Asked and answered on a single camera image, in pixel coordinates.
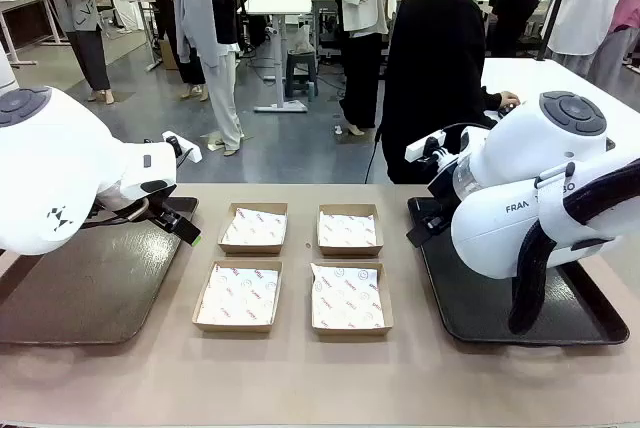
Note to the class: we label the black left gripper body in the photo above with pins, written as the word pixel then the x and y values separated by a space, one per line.
pixel 165 213

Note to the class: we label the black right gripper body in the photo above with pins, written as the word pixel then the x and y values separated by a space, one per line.
pixel 442 193

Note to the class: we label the brown cardboard food box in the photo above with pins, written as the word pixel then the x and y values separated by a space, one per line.
pixel 350 251
pixel 350 332
pixel 252 249
pixel 232 328

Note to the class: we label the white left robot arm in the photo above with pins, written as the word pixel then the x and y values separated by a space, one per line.
pixel 60 173

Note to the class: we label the person's left forearm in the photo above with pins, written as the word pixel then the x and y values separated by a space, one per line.
pixel 492 100

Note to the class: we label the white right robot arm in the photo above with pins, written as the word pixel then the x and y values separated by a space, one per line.
pixel 500 228

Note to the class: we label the person's left hand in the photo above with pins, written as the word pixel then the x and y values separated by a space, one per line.
pixel 510 99

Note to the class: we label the person in black cardigan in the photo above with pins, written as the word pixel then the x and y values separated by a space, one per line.
pixel 430 73

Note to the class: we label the mannequin in grey cardigan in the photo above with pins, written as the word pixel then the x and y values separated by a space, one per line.
pixel 220 88

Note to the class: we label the brown cardboard carton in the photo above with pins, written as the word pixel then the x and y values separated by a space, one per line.
pixel 167 55

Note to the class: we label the mannequin in beige top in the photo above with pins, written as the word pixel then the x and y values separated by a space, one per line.
pixel 90 48

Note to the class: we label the dark grey plastic stool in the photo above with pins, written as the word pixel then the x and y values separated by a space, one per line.
pixel 300 73

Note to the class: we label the mannequin in black trousers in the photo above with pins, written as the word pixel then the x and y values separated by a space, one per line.
pixel 165 18

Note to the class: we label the clear plastic bag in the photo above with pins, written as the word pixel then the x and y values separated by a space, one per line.
pixel 302 40

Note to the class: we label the black stand pole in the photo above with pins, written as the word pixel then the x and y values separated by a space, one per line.
pixel 555 8

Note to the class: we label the white standing desk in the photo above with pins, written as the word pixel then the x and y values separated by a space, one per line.
pixel 280 3

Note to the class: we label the pink garment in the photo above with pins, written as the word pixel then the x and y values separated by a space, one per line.
pixel 627 8

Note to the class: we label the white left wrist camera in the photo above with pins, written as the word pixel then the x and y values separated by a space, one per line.
pixel 182 145

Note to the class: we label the beige mannequin base plate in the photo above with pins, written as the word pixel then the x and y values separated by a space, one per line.
pixel 212 140

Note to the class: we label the dark mannequin base plate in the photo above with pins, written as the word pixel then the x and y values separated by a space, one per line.
pixel 120 96

